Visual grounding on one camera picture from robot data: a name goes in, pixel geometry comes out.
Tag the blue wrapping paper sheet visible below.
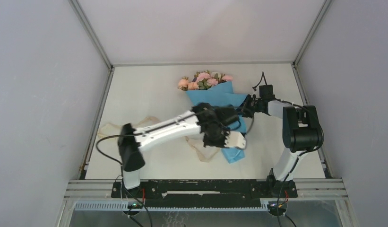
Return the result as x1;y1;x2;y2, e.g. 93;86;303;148
185;81;248;164

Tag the fake pink flower bouquet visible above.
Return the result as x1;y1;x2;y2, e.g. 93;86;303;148
177;70;233;91

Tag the cream braided rope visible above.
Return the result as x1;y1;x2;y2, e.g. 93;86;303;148
96;116;221;164

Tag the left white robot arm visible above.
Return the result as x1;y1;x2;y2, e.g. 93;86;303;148
117;103;246;197

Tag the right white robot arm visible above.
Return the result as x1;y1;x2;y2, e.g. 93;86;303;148
240;85;324;197

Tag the right base circuit board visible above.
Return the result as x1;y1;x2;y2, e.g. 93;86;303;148
268;202;287;210

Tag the base circuit board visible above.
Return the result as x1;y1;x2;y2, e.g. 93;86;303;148
268;202;287;210
127;202;143;210

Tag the left base circuit board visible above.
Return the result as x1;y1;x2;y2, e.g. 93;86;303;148
127;202;143;210

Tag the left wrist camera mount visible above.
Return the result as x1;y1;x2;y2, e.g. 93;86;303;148
224;131;247;150

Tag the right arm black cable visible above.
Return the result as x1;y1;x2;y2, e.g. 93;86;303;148
252;71;325;227

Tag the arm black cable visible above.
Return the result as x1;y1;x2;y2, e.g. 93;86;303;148
252;71;325;227
95;106;255;227

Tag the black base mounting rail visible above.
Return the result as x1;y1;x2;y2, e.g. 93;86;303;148
111;179;298;208

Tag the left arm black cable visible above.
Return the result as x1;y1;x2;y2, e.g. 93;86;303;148
95;106;255;227

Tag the white slotted cable duct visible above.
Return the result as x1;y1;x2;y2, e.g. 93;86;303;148
74;201;269;211

